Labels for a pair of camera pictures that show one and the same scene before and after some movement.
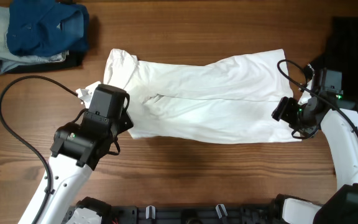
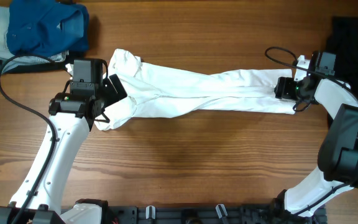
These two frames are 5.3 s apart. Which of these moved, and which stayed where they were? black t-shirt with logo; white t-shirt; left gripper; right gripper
Moved: right gripper; white t-shirt; left gripper
Stayed: black t-shirt with logo
